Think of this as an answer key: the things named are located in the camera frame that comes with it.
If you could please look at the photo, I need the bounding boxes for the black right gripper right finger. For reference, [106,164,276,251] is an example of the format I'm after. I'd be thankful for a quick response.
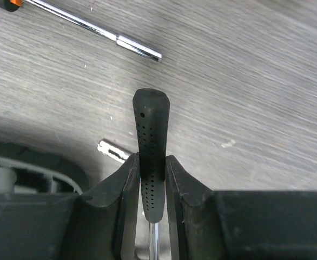
[166,155,317,259]

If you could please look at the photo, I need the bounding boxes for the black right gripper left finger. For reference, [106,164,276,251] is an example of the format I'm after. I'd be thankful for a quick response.
[0,153,139,259]

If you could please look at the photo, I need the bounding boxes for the black plastic tool case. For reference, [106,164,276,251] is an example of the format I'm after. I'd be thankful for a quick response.
[0,141,90,194]

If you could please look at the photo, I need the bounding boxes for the black handled claw hammer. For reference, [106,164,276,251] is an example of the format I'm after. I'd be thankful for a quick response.
[133,88,170,259]

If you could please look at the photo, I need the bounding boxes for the black handled screwdriver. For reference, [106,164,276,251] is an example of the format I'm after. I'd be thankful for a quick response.
[0,0,163,62]

